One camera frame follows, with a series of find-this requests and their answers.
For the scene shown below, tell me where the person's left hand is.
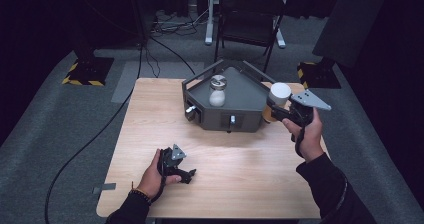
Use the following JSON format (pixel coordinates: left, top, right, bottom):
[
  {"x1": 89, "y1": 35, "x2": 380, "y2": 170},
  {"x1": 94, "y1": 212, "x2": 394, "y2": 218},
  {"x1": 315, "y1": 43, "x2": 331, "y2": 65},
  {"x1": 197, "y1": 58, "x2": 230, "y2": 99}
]
[{"x1": 136, "y1": 148, "x2": 183, "y2": 200}]

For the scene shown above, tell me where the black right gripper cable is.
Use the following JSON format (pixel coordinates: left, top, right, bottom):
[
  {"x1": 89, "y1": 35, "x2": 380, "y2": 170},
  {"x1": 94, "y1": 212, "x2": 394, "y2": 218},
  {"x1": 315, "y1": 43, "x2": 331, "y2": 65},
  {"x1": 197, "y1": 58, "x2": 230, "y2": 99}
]
[{"x1": 292, "y1": 112, "x2": 308, "y2": 159}]

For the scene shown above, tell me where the thin black floor cable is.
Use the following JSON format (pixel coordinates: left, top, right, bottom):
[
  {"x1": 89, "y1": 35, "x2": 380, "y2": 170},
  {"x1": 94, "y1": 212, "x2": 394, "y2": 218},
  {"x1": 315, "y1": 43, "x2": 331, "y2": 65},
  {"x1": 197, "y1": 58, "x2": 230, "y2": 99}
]
[{"x1": 149, "y1": 36, "x2": 197, "y2": 76}]

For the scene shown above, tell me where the grey corner shelf rack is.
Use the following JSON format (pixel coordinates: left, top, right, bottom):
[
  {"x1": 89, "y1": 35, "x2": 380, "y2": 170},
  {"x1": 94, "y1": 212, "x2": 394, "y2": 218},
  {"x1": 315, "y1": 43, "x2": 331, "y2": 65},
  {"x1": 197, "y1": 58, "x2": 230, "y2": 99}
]
[{"x1": 181, "y1": 58, "x2": 282, "y2": 134}]

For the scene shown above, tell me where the black folding chair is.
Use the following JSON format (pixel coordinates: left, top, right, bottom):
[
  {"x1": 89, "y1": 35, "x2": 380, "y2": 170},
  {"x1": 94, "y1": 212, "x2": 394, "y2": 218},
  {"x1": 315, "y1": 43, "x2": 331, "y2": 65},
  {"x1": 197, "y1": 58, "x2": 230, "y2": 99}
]
[{"x1": 213, "y1": 0, "x2": 287, "y2": 74}]

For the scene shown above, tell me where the beaded bracelet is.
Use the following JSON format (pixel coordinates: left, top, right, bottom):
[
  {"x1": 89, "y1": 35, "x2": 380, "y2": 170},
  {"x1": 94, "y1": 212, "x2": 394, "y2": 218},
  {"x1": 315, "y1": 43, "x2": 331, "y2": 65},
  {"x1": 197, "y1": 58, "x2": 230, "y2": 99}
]
[{"x1": 130, "y1": 181, "x2": 153, "y2": 205}]

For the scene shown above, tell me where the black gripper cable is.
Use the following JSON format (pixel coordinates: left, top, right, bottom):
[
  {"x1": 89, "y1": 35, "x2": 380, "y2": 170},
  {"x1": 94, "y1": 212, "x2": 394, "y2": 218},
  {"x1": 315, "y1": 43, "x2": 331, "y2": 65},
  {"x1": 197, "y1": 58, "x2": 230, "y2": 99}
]
[
  {"x1": 292, "y1": 112, "x2": 308, "y2": 159},
  {"x1": 150, "y1": 149, "x2": 168, "y2": 204}
]

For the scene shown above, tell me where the tangle of cables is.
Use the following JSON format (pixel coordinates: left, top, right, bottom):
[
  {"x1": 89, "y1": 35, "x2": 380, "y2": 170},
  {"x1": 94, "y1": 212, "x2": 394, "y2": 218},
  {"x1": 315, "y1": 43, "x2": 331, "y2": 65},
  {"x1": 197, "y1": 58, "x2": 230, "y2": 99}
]
[{"x1": 151, "y1": 8, "x2": 210, "y2": 38}]

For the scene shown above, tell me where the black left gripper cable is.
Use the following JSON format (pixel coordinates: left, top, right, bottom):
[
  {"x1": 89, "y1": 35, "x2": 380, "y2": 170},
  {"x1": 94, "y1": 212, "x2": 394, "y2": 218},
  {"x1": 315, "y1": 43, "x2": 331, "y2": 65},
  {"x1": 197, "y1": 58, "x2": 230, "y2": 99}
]
[{"x1": 150, "y1": 149, "x2": 168, "y2": 204}]

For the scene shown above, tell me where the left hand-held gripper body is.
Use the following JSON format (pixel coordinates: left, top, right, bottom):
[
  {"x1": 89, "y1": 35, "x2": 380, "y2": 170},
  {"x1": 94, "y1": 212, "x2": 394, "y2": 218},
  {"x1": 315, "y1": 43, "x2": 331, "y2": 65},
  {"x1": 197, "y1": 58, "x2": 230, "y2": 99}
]
[{"x1": 159, "y1": 143, "x2": 188, "y2": 182}]

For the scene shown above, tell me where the grey tape strip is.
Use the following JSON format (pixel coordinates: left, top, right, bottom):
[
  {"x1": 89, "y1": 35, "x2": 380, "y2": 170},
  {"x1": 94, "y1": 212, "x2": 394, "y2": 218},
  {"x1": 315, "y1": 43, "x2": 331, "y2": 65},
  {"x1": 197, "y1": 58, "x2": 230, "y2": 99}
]
[{"x1": 92, "y1": 182, "x2": 118, "y2": 195}]

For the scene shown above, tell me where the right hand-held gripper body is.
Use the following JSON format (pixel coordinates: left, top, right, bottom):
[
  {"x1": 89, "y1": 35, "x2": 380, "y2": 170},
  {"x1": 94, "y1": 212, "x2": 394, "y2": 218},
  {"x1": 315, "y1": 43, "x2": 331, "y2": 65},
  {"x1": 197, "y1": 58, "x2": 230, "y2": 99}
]
[{"x1": 287, "y1": 88, "x2": 333, "y2": 129}]

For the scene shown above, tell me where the amber jar with white lid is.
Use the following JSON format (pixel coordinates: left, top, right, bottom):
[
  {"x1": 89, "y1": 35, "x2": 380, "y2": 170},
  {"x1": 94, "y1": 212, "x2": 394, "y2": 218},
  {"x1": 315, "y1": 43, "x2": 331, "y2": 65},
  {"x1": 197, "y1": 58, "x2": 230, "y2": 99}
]
[{"x1": 262, "y1": 82, "x2": 293, "y2": 124}]

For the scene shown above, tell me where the black yellow-striped stand base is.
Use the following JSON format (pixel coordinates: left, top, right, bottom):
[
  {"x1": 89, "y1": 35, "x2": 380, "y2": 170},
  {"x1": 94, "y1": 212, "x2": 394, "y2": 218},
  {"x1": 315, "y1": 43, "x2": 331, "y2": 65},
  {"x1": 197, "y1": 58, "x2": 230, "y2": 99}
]
[
  {"x1": 296, "y1": 61, "x2": 342, "y2": 90},
  {"x1": 61, "y1": 57, "x2": 115, "y2": 87}
]

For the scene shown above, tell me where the person's right hand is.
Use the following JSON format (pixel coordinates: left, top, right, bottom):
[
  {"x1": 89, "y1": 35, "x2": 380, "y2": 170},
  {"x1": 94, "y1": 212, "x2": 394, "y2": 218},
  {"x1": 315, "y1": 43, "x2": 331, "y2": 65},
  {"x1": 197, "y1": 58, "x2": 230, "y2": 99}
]
[{"x1": 281, "y1": 107, "x2": 325, "y2": 164}]

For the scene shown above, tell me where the dark grey panel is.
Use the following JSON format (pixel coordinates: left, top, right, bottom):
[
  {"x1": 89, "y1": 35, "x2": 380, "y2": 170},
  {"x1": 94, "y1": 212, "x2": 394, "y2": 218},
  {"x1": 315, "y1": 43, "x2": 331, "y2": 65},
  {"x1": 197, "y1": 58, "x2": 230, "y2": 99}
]
[{"x1": 311, "y1": 0, "x2": 393, "y2": 68}]

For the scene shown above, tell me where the long black floor cable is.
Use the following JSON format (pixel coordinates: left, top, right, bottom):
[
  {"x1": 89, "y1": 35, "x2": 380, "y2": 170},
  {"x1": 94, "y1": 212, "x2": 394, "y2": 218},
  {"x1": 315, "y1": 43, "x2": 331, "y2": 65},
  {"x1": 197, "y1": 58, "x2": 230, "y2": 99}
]
[{"x1": 44, "y1": 43, "x2": 145, "y2": 224}]

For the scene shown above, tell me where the dark stand pole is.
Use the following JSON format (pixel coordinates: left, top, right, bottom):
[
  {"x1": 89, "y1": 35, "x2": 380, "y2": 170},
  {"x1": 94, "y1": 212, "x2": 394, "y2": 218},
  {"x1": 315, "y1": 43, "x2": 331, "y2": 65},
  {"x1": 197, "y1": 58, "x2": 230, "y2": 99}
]
[{"x1": 128, "y1": 0, "x2": 158, "y2": 49}]

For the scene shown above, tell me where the glass jar with silver lid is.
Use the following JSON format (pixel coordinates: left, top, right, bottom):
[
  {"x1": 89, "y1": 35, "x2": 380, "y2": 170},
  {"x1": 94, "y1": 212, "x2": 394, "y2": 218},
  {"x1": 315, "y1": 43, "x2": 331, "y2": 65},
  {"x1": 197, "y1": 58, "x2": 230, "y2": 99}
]
[{"x1": 208, "y1": 74, "x2": 228, "y2": 108}]

